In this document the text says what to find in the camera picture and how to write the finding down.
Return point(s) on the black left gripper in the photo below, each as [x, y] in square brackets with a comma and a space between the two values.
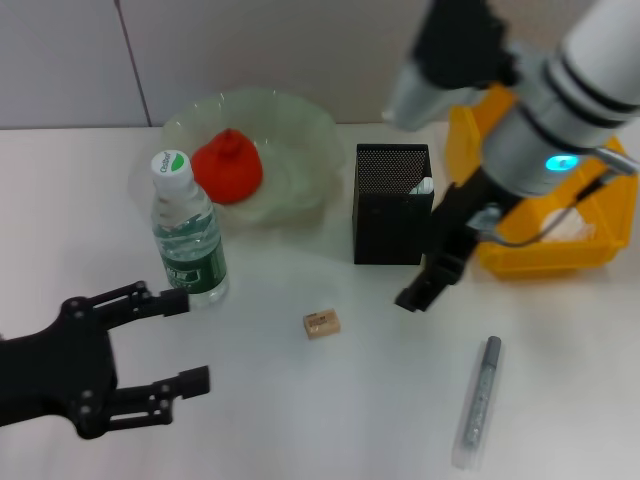
[55, 380]

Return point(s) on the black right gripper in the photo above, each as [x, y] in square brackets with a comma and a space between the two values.
[460, 225]

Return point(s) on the mint green utility knife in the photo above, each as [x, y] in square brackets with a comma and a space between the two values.
[424, 187]

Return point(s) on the water bottle green label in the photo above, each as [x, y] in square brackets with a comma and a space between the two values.
[190, 240]

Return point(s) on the white paper ball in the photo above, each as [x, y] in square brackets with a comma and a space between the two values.
[575, 227]

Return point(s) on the orange fruit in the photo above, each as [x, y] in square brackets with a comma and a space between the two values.
[225, 170]

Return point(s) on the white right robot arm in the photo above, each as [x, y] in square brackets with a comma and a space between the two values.
[575, 75]

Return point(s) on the black mesh pen holder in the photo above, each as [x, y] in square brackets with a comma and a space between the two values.
[390, 235]

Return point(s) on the tan eraser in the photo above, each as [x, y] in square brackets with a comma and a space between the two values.
[322, 325]

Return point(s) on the grey marker pen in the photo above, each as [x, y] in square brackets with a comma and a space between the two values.
[480, 400]

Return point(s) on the translucent green fruit bowl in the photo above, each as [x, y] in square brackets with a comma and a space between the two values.
[295, 150]

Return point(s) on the yellow plastic bin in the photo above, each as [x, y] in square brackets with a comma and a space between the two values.
[540, 262]

